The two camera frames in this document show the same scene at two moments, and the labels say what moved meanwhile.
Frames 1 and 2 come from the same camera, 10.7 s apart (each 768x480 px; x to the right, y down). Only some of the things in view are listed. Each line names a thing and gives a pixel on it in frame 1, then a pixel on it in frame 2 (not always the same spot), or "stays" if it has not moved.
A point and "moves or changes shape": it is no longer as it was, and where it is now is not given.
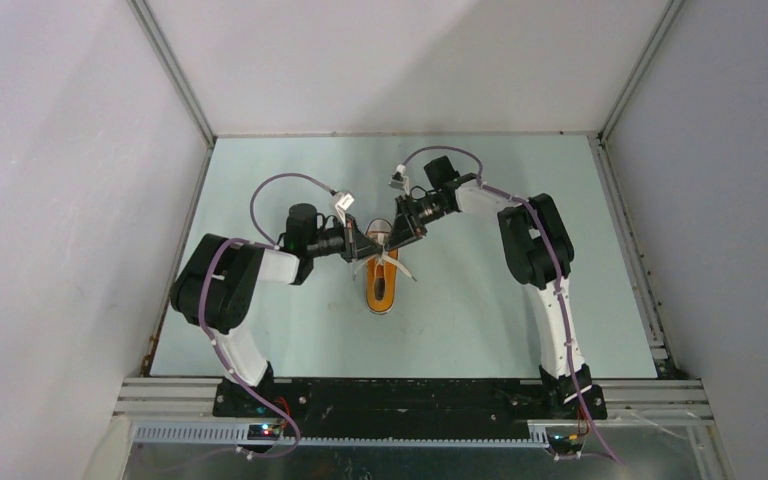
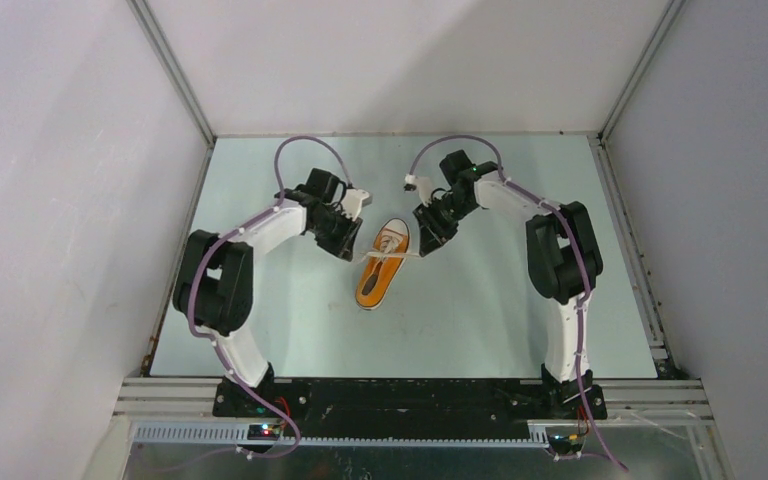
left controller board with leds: x=263 y=432 stays
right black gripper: x=402 y=231 → x=434 y=233
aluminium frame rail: x=628 y=401 stays
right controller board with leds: x=565 y=443 stays
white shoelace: x=383 y=257 moves or changes shape
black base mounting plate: x=330 y=408 stays
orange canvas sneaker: x=382 y=269 moves or changes shape
